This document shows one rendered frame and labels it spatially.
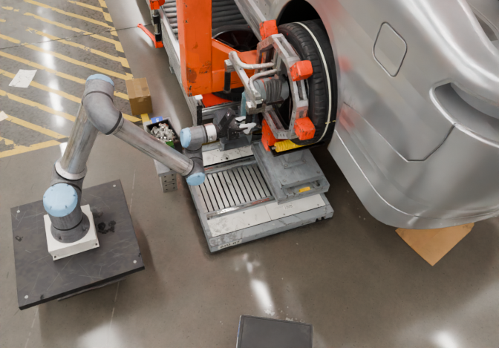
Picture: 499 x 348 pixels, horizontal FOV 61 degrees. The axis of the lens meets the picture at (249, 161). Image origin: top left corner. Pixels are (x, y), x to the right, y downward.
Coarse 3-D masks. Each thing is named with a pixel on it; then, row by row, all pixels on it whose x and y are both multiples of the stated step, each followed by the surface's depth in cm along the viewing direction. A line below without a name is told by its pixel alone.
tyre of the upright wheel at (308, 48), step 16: (288, 32) 216; (304, 32) 210; (320, 32) 210; (272, 48) 241; (304, 48) 204; (320, 64) 203; (320, 80) 202; (336, 80) 205; (320, 96) 204; (336, 96) 207; (320, 112) 208; (288, 128) 246; (320, 128) 215; (304, 144) 230
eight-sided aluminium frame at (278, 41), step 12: (276, 36) 216; (264, 48) 233; (276, 48) 214; (288, 48) 210; (264, 60) 245; (288, 60) 204; (288, 72) 207; (300, 84) 207; (300, 96) 210; (300, 108) 208; (276, 120) 248; (276, 132) 241; (288, 132) 223
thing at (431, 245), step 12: (444, 228) 281; (456, 228) 282; (468, 228) 283; (408, 240) 273; (420, 240) 274; (432, 240) 275; (444, 240) 275; (456, 240) 276; (420, 252) 268; (432, 252) 269; (444, 252) 270; (432, 264) 263
